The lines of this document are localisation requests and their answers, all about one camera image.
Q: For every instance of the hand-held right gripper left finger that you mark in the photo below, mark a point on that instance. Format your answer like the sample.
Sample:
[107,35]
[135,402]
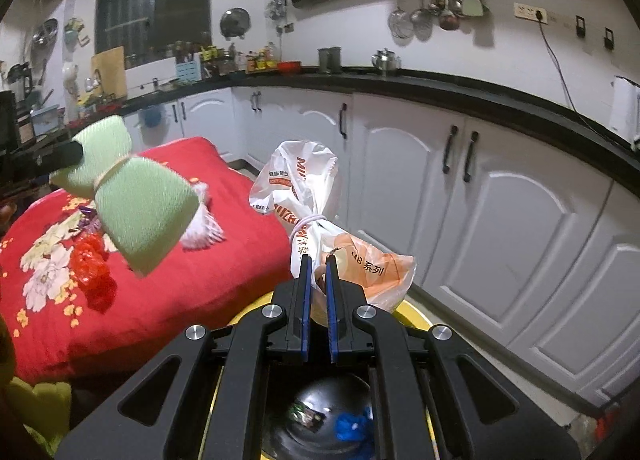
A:
[305,310]

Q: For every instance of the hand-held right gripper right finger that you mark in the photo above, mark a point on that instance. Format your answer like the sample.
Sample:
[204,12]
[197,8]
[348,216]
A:
[332,310]

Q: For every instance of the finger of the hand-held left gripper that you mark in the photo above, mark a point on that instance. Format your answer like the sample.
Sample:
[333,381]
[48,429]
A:
[55,155]

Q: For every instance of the purple wrapper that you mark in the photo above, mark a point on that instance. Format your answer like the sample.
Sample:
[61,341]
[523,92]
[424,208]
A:
[89,222]

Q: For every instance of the yellow trash bin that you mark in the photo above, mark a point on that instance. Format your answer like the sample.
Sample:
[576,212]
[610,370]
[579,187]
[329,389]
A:
[416,319]

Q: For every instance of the red plastic wrapper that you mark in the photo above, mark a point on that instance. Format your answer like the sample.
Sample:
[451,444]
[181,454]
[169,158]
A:
[92,270]

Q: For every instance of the white orange printed plastic bag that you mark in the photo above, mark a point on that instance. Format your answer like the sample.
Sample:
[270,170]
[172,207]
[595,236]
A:
[300,179]

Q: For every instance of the blue storage box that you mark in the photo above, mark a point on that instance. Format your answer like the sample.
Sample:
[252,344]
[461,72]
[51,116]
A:
[46,118]

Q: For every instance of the black microwave oven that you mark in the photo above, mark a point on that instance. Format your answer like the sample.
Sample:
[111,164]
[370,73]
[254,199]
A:
[7,119]

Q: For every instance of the white jug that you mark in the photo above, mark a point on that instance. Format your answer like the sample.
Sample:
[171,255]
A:
[70,77]

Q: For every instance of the wooden cutting board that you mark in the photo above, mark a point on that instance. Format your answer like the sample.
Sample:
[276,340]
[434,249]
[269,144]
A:
[108,72]

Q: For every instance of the blue hanging scoop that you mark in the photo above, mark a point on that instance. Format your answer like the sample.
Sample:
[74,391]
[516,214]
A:
[150,117]

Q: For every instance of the blue plastic wrapper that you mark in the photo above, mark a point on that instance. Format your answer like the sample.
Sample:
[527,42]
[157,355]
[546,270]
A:
[355,427]

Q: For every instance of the steel colander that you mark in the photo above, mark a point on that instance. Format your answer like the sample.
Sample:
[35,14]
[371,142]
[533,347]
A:
[45,32]

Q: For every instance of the white foam net bundle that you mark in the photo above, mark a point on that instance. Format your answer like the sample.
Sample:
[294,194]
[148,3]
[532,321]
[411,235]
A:
[202,232]

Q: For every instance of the white kitchen cabinets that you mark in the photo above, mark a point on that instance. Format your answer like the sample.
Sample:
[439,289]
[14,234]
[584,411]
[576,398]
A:
[400,190]

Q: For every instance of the red floral blanket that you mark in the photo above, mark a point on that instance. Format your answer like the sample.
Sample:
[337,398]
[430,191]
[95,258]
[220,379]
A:
[165,300]

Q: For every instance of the row of jars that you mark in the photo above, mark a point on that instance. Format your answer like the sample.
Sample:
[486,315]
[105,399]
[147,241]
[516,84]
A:
[170,53]

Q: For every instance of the blue utensil rack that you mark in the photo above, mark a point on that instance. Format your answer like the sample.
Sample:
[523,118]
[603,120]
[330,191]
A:
[188,72]

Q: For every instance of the steel pot lid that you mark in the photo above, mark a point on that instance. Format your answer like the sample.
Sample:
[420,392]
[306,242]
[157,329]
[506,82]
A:
[235,22]

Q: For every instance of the group of condiment bottles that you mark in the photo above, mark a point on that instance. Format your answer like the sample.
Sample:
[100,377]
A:
[260,59]

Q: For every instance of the steel cup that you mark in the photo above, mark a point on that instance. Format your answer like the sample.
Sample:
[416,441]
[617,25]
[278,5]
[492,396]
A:
[330,59]

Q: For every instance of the steel kettle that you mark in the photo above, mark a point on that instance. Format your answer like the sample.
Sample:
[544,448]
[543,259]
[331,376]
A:
[386,62]

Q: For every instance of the black kitchen countertop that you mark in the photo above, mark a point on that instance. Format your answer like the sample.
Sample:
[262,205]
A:
[450,84]

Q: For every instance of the clear plastic bag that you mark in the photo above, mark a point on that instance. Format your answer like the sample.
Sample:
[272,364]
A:
[597,427]

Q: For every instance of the white appliance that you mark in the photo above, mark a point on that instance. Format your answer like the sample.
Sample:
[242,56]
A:
[625,107]

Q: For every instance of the white power strip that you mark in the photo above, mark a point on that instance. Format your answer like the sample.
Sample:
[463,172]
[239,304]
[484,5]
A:
[531,12]

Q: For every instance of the green wall organizer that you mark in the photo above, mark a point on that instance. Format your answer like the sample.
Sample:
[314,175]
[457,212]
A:
[75,30]

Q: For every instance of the black wall hook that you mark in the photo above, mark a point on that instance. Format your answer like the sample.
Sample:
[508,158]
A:
[608,37]
[580,25]

